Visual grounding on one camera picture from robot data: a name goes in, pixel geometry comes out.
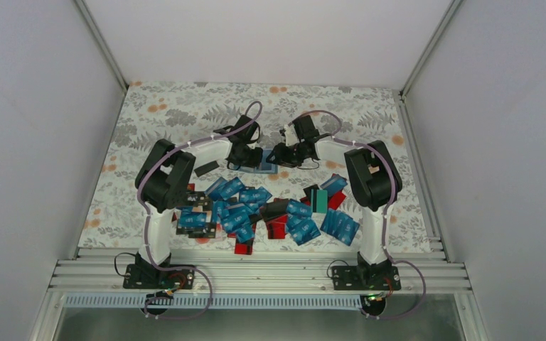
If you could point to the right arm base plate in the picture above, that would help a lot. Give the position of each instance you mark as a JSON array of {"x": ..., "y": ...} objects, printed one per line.
[{"x": 351, "y": 278}]

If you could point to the grey perforated cable duct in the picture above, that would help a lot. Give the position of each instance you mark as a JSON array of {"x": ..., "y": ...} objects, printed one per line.
[{"x": 218, "y": 301}]

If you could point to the black visa card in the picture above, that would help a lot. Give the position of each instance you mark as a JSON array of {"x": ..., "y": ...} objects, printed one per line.
[{"x": 196, "y": 200}]

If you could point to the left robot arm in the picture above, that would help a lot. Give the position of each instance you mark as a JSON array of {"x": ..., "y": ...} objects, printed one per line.
[{"x": 161, "y": 185}]

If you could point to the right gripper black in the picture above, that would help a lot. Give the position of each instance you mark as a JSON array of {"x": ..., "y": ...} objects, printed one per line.
[{"x": 281, "y": 158}]

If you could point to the blue cards right stack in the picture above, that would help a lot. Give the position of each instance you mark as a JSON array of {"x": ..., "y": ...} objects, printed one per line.
[{"x": 340, "y": 226}]

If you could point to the blue leather card holder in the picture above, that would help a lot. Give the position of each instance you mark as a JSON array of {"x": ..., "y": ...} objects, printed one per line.
[{"x": 265, "y": 167}]

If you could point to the floral patterned table mat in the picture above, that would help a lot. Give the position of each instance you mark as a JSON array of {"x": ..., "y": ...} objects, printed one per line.
[{"x": 182, "y": 111}]

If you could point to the aluminium rail frame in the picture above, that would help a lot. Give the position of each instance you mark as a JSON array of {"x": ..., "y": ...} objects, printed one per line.
[{"x": 261, "y": 272}]

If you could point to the red card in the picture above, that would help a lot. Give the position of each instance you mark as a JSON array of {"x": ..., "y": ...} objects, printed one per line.
[
  {"x": 336, "y": 200},
  {"x": 244, "y": 248}
]

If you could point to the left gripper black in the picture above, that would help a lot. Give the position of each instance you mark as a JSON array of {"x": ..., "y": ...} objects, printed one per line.
[{"x": 254, "y": 163}]

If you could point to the teal black stripe card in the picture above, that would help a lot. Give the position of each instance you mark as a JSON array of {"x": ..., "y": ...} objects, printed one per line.
[{"x": 319, "y": 201}]

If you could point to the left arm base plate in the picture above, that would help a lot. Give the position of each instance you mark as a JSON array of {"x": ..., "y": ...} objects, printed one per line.
[{"x": 147, "y": 277}]

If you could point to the red card front centre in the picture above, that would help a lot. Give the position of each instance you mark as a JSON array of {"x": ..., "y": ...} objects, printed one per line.
[{"x": 244, "y": 248}]

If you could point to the red card right side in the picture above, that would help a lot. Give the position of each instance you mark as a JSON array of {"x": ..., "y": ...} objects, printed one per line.
[{"x": 336, "y": 200}]

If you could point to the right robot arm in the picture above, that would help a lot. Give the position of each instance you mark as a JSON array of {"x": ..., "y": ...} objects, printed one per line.
[{"x": 373, "y": 177}]

